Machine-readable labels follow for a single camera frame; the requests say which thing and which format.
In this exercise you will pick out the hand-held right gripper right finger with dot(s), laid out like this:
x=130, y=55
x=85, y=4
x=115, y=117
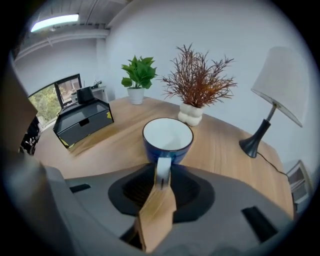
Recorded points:
x=225, y=200

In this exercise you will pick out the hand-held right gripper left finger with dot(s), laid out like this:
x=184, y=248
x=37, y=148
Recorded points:
x=95, y=200

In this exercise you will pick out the black drawer box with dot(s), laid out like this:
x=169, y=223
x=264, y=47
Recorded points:
x=82, y=117

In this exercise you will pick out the black container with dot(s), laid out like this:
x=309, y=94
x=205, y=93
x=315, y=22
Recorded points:
x=85, y=95

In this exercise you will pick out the white metal rack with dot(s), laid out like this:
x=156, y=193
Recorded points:
x=101, y=92

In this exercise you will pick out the window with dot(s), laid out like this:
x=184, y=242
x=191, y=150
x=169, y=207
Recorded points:
x=47, y=102

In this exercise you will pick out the red-brown plant in white vase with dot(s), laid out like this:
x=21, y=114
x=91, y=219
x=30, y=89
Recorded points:
x=197, y=85

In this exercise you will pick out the white shade table lamp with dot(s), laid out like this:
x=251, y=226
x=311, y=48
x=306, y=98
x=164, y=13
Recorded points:
x=282, y=82

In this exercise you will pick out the green plant in white pot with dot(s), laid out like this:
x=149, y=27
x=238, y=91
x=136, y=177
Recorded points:
x=138, y=72

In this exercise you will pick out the ceiling light panel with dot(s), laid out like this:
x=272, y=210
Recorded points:
x=55, y=22

